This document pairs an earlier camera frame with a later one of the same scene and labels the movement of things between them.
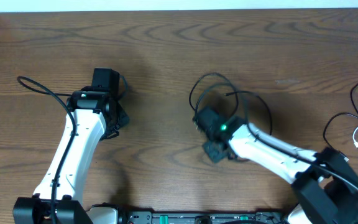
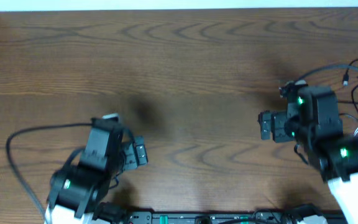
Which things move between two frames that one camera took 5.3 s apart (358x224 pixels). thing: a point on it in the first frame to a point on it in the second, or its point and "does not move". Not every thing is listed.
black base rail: x=204 y=217 does not move
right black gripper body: x=214 y=155 to x=279 y=119
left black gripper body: x=120 y=120 to x=138 y=154
